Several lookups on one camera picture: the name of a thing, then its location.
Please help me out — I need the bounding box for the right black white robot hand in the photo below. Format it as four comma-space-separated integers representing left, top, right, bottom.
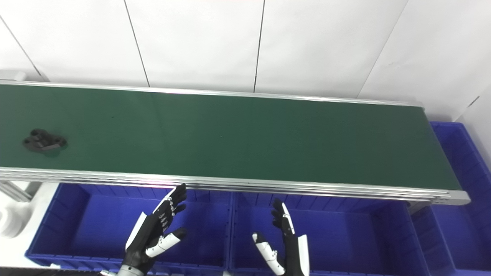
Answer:
252, 199, 310, 276

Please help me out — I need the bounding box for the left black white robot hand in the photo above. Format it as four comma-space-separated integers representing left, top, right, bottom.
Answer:
124, 183, 188, 271

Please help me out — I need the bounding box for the black flange part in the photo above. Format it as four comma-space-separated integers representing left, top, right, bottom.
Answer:
22, 129, 68, 154

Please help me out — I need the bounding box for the blue plastic bin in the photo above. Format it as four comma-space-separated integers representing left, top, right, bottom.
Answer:
229, 192, 431, 276
25, 183, 233, 273
410, 122, 491, 276

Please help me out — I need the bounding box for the green conveyor belt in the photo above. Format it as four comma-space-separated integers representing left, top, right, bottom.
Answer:
0, 84, 461, 191
0, 80, 471, 205

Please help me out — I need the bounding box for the aluminium conveyor support leg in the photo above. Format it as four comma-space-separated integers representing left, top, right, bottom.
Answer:
0, 180, 33, 202

